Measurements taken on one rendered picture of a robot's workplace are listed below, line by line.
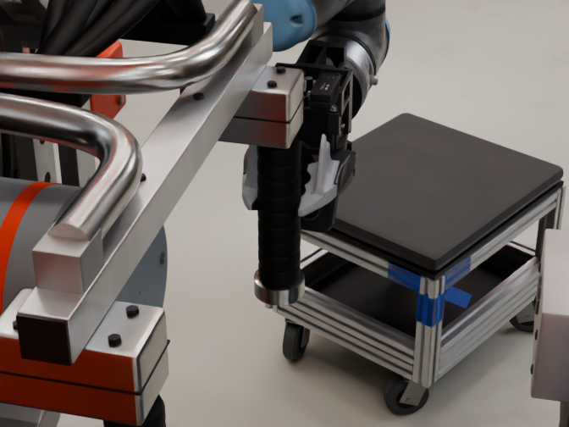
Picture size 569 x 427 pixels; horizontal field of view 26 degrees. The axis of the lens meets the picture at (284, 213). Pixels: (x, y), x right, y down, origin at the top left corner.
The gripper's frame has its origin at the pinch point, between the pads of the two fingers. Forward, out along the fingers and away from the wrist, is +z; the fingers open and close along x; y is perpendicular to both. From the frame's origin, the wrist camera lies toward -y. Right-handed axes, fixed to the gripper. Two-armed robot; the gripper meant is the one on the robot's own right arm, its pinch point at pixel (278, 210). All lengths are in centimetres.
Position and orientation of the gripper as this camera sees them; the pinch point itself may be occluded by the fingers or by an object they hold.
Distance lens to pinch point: 102.6
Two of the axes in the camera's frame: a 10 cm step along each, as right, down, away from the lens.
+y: -0.1, -8.6, -5.1
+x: 9.7, 1.1, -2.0
